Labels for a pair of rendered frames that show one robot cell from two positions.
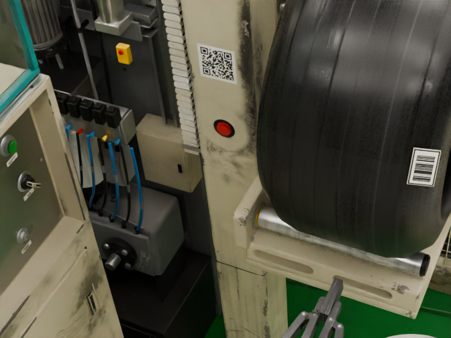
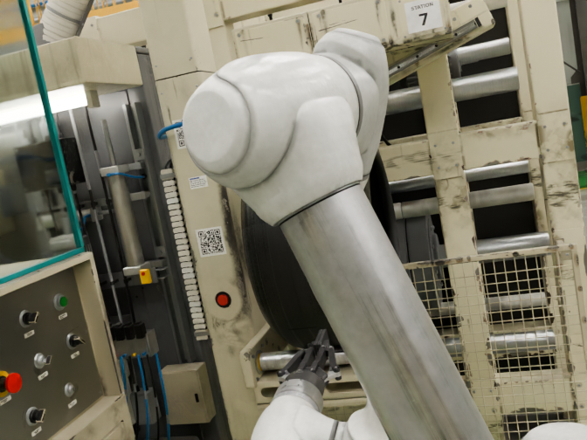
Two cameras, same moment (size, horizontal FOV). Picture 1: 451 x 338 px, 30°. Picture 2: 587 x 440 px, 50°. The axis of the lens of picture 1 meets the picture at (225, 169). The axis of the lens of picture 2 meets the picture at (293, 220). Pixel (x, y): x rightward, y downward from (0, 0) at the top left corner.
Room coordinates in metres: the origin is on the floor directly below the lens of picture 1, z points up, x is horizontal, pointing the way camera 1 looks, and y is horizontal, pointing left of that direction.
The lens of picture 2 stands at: (-0.43, 0.15, 1.46)
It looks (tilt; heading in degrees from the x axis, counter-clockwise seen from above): 8 degrees down; 347
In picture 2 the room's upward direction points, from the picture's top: 11 degrees counter-clockwise
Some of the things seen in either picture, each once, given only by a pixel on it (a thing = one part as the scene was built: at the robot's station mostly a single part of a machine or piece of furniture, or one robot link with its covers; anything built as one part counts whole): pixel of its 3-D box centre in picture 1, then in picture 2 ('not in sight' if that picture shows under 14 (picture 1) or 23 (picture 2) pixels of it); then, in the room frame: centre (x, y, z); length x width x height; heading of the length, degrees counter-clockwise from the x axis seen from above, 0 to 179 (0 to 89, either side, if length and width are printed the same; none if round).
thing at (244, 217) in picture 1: (280, 167); (271, 342); (1.26, -0.12, 0.90); 0.40 x 0.03 x 0.10; 150
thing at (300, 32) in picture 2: not in sight; (345, 36); (1.36, -0.53, 1.71); 0.61 x 0.25 x 0.15; 60
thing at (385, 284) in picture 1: (335, 259); (326, 381); (1.05, -0.20, 0.83); 0.36 x 0.09 x 0.06; 60
